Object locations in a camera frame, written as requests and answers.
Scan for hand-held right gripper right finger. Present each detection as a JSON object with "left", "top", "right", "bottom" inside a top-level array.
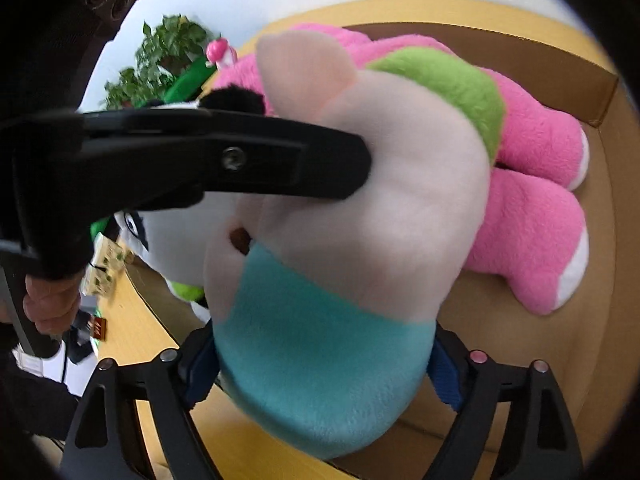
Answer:
[{"left": 426, "top": 324, "right": 586, "bottom": 480}]

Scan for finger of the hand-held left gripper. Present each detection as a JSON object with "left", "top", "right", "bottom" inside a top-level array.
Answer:
[{"left": 12, "top": 107, "right": 373, "bottom": 211}]

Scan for green plush hat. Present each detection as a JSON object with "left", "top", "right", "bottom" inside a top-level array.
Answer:
[{"left": 161, "top": 55, "right": 217, "bottom": 105}]

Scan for green potted plant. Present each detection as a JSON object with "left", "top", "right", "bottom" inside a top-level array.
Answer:
[{"left": 102, "top": 14, "right": 221, "bottom": 111}]

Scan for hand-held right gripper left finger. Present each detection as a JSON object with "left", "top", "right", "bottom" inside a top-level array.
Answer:
[{"left": 59, "top": 321, "right": 222, "bottom": 480}]

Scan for pale printed small box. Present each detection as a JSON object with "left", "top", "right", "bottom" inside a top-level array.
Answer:
[
  {"left": 81, "top": 264, "right": 119, "bottom": 297},
  {"left": 96, "top": 234, "right": 127, "bottom": 270}
]

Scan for pink and green plush toy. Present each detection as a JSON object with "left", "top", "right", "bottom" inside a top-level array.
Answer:
[{"left": 212, "top": 22, "right": 592, "bottom": 317}]

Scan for brown cardboard box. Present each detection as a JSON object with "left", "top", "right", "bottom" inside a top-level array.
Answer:
[{"left": 122, "top": 22, "right": 622, "bottom": 476}]

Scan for small pink toy figure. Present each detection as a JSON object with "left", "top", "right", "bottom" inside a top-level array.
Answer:
[{"left": 205, "top": 37, "right": 237, "bottom": 69}]

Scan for panda plush toy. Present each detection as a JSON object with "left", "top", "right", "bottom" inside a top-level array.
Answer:
[{"left": 90, "top": 87, "right": 267, "bottom": 321}]

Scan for yellow wooden desk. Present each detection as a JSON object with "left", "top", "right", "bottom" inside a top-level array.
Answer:
[{"left": 60, "top": 0, "right": 640, "bottom": 480}]

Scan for pig plush toy teal dress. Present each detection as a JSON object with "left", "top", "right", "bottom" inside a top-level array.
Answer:
[{"left": 202, "top": 30, "right": 493, "bottom": 461}]

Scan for person's left hand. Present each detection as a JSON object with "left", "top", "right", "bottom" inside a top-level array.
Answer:
[{"left": 23, "top": 275, "right": 82, "bottom": 338}]

